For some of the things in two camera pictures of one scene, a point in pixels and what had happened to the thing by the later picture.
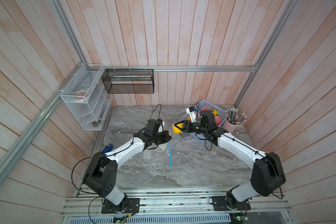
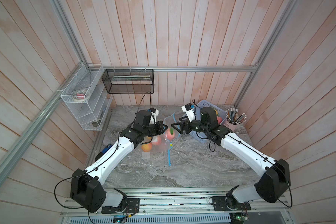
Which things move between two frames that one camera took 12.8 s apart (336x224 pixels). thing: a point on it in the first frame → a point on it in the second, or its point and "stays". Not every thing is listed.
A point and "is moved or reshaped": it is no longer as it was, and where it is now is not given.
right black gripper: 189,123 stays
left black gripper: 166,135 → 159,124
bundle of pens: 231,115 stays
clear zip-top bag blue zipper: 166,148 is moved or reshaped
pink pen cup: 230,127 stays
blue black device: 109,148 stays
